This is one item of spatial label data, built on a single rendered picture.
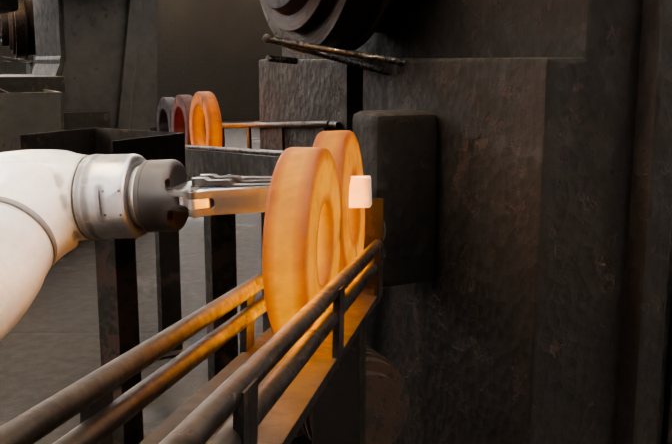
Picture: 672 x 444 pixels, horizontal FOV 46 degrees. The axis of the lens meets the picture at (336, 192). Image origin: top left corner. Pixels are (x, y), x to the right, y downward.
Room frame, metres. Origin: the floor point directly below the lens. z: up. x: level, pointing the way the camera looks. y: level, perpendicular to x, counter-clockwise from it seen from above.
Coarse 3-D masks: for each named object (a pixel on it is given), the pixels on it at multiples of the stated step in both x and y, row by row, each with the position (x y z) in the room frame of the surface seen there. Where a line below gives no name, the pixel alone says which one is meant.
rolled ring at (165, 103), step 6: (162, 102) 2.28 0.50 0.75; (168, 102) 2.24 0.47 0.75; (162, 108) 2.28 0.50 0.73; (168, 108) 2.22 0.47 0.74; (162, 114) 2.32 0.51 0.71; (168, 114) 2.22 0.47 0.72; (162, 120) 2.33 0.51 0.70; (168, 120) 2.22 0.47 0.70; (162, 126) 2.33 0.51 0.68; (168, 126) 2.22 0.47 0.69
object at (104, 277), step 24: (24, 144) 1.61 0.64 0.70; (48, 144) 1.66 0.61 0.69; (72, 144) 1.72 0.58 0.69; (96, 144) 1.78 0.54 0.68; (120, 144) 1.49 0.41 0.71; (144, 144) 1.55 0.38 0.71; (168, 144) 1.61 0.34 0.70; (96, 240) 1.60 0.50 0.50; (120, 240) 1.59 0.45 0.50; (96, 264) 1.60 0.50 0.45; (120, 264) 1.59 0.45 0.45; (120, 288) 1.58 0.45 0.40; (120, 312) 1.58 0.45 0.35; (120, 336) 1.58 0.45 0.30; (120, 432) 1.58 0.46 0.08
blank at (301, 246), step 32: (288, 160) 0.60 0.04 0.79; (320, 160) 0.60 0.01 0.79; (288, 192) 0.57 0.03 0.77; (320, 192) 0.60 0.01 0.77; (288, 224) 0.55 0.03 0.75; (320, 224) 0.65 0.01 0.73; (288, 256) 0.55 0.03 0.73; (320, 256) 0.65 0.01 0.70; (288, 288) 0.55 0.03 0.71; (320, 288) 0.60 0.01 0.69; (288, 320) 0.56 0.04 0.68
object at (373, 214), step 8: (376, 200) 0.85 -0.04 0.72; (368, 208) 0.85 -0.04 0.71; (376, 208) 0.85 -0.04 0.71; (368, 216) 0.85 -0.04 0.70; (376, 216) 0.85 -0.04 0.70; (368, 224) 0.85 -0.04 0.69; (376, 224) 0.85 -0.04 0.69; (368, 232) 0.85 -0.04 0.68; (376, 232) 0.85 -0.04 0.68; (368, 240) 0.85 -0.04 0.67; (360, 272) 0.84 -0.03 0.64; (368, 288) 0.84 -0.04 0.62
